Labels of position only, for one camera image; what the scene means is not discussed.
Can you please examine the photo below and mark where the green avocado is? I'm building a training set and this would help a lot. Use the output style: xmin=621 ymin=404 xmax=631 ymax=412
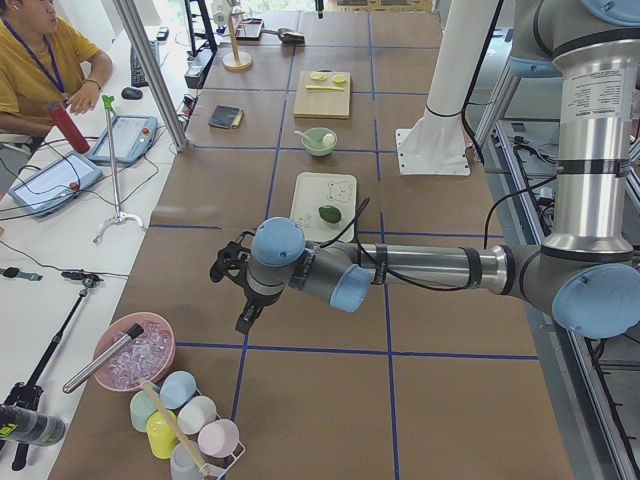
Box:
xmin=318 ymin=204 xmax=342 ymax=224

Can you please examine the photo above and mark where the light green bowl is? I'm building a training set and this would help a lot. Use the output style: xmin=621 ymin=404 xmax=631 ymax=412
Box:
xmin=302 ymin=127 xmax=338 ymax=157

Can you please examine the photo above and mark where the white cup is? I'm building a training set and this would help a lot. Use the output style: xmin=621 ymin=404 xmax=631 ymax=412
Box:
xmin=177 ymin=395 xmax=217 ymax=435

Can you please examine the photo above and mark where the wooden cutting board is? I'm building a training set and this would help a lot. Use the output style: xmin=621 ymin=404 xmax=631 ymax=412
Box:
xmin=293 ymin=71 xmax=351 ymax=119

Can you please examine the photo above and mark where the aluminium frame post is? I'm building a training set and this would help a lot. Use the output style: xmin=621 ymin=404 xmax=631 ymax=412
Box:
xmin=113 ymin=0 xmax=189 ymax=152

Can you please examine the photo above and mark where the metal scoop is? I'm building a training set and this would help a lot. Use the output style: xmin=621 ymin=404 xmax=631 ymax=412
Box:
xmin=261 ymin=28 xmax=305 ymax=46

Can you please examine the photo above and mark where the person in yellow shirt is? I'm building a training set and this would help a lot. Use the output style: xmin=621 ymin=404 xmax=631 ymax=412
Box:
xmin=1 ymin=1 xmax=113 ymax=137

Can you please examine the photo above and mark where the red bottle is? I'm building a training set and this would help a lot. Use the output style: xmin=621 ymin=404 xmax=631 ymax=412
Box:
xmin=47 ymin=102 xmax=90 ymax=154

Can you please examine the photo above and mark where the blue cup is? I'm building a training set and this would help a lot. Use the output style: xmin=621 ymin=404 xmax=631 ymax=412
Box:
xmin=159 ymin=370 xmax=197 ymax=410

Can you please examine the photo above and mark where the far teach pendant tablet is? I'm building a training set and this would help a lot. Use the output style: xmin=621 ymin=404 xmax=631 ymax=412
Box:
xmin=85 ymin=115 xmax=158 ymax=165

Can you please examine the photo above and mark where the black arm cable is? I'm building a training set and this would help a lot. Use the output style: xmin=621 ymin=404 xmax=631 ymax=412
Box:
xmin=319 ymin=197 xmax=481 ymax=294

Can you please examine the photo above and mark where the teach pendant tablet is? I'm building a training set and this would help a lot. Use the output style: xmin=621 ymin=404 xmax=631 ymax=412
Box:
xmin=85 ymin=115 xmax=158 ymax=165
xmin=9 ymin=151 xmax=103 ymax=217

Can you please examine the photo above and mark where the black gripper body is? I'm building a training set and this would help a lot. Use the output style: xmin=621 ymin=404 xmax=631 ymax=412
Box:
xmin=243 ymin=288 xmax=280 ymax=320

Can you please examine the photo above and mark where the metal stand with green clip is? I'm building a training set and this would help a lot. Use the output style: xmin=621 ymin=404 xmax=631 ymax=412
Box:
xmin=93 ymin=95 xmax=146 ymax=245

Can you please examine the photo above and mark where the wooden mug tree stand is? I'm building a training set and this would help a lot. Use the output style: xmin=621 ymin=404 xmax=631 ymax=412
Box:
xmin=213 ymin=1 xmax=253 ymax=72

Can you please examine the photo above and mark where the black computer mouse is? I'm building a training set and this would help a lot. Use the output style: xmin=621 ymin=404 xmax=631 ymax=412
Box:
xmin=121 ymin=86 xmax=143 ymax=100

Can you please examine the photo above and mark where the near teach pendant tablet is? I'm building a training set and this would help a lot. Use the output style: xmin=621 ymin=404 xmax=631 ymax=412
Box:
xmin=9 ymin=151 xmax=103 ymax=217

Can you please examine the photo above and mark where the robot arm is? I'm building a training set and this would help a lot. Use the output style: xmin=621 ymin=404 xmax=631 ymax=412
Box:
xmin=236 ymin=1 xmax=639 ymax=339

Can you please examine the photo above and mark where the black keyboard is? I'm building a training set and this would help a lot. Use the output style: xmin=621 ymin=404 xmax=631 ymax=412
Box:
xmin=129 ymin=39 xmax=162 ymax=89

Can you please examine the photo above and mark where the folded grey yellow cloth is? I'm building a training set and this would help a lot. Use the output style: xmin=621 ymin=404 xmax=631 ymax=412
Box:
xmin=208 ymin=105 xmax=244 ymax=130

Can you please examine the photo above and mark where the white ceramic soup spoon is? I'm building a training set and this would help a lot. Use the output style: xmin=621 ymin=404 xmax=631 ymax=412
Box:
xmin=293 ymin=130 xmax=313 ymax=142

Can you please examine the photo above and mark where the yellow cup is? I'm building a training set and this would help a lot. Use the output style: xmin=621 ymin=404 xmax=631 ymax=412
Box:
xmin=146 ymin=411 xmax=179 ymax=460

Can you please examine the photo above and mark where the wooden cup rack handle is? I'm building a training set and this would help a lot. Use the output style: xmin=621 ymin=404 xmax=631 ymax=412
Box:
xmin=140 ymin=380 xmax=213 ymax=478

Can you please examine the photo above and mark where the smart watch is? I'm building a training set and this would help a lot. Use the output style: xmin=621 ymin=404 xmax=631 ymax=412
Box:
xmin=0 ymin=267 xmax=43 ymax=281

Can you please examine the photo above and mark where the yellow plastic knife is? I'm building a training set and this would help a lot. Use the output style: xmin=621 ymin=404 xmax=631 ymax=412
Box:
xmin=305 ymin=84 xmax=345 ymax=92

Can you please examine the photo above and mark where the white steamed bun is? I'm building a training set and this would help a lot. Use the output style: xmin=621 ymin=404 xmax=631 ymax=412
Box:
xmin=322 ymin=133 xmax=336 ymax=148

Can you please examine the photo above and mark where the steel tube in bowl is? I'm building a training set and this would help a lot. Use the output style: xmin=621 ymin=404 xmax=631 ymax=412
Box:
xmin=62 ymin=323 xmax=144 ymax=394

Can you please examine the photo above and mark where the mint green cup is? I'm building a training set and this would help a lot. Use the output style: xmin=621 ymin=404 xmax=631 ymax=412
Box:
xmin=129 ymin=390 xmax=157 ymax=433

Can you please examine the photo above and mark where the pink cup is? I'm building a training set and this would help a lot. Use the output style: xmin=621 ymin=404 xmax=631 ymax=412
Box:
xmin=198 ymin=419 xmax=240 ymax=458

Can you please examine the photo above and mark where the black tray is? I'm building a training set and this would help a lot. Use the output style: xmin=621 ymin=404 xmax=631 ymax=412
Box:
xmin=236 ymin=18 xmax=264 ymax=41

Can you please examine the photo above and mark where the pink bowl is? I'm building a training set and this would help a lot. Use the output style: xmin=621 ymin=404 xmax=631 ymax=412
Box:
xmin=94 ymin=312 xmax=176 ymax=392

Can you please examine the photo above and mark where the black tripod stick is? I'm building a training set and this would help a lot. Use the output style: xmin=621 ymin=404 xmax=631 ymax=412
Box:
xmin=1 ymin=271 xmax=102 ymax=471

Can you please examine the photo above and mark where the grey cup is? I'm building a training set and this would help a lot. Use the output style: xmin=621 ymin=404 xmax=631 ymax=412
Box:
xmin=170 ymin=443 xmax=203 ymax=480

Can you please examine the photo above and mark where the cream bear serving tray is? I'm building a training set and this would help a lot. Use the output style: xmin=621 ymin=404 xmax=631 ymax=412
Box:
xmin=290 ymin=172 xmax=357 ymax=243

